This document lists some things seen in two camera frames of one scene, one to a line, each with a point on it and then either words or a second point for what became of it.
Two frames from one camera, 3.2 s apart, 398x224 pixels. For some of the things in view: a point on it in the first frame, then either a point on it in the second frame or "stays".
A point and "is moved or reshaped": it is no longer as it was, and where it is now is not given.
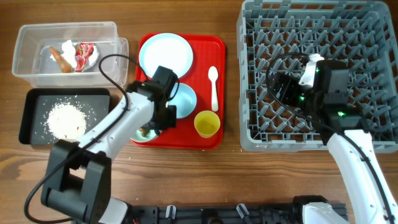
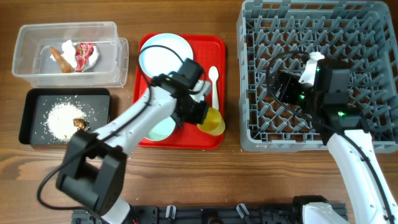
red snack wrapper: [84, 50] stays
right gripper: [290, 83] stays
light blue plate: [168, 50] stays
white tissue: [69, 50] stays
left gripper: [171, 122] to [198, 119]
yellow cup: [206, 124] is moved or reshaped
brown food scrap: [143, 131] is moved or reshaped
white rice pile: [66, 121] stays
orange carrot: [65, 66] stays
